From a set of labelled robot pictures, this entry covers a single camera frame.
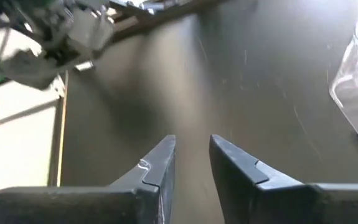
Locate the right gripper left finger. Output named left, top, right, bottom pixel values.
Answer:
left=110, top=134, right=177, bottom=224

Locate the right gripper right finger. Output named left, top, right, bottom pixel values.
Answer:
left=209, top=134, right=304, bottom=224

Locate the white AA battery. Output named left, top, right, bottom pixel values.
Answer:
left=73, top=60, right=95, bottom=72

